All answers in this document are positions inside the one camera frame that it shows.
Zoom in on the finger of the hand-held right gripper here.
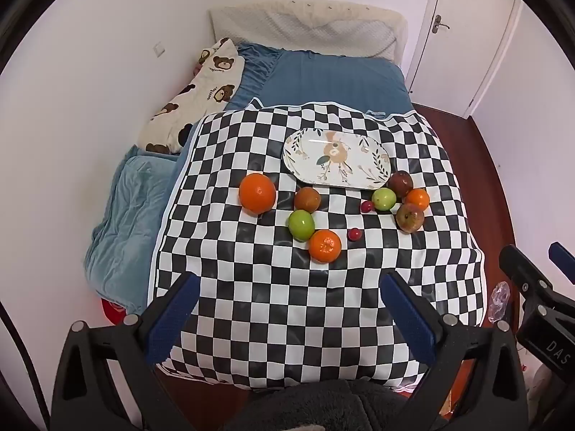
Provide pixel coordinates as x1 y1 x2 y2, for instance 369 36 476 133
498 245 554 319
548 241 575 286

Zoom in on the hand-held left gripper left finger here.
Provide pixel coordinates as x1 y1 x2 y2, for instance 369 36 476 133
50 272 203 431

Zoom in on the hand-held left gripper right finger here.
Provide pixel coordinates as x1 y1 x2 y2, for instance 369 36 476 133
379 270 528 431

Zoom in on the red and green apple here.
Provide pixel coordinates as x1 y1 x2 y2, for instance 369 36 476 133
395 203 425 233

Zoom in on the medium orange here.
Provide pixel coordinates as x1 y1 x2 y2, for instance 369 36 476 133
308 229 342 264

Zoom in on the small orange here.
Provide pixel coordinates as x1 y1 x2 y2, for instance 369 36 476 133
404 188 431 212

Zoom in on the dark red apple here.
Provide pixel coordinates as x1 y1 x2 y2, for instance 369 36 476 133
387 170 414 197

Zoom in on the large orange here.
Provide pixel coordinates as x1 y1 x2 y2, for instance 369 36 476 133
238 173 277 215

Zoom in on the red-brown apple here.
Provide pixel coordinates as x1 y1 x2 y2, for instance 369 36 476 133
294 187 322 214

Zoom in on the floral oval plate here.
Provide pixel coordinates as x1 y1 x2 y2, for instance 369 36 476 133
281 128 394 188

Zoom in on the clear plastic bag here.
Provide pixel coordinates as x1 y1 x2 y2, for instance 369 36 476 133
487 281 513 324

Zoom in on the red object under bed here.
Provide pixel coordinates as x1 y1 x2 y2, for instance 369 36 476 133
100 298 131 326

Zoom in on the black and white checkered cloth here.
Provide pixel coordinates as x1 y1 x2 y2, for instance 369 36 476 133
146 101 486 391

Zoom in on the blue plush blanket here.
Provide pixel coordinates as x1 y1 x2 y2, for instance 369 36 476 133
84 144 189 315

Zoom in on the white door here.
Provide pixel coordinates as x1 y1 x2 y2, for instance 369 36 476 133
406 0 517 117

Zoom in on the bear print pillow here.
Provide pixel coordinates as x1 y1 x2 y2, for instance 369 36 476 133
137 37 245 156

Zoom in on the blue bed sheet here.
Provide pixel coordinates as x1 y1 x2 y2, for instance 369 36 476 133
173 42 416 176

